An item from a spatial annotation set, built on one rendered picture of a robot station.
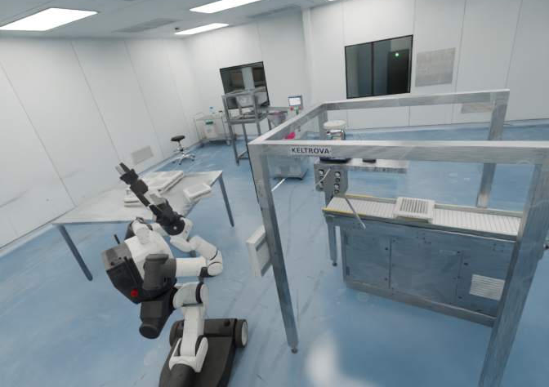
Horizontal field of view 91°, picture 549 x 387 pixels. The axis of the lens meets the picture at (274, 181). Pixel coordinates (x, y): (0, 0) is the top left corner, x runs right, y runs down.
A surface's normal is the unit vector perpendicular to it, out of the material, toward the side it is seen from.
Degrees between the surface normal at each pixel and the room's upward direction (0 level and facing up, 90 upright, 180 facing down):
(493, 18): 90
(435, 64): 90
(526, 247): 90
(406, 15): 90
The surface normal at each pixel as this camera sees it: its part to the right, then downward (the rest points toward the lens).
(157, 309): -0.18, -0.34
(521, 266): -0.48, 0.43
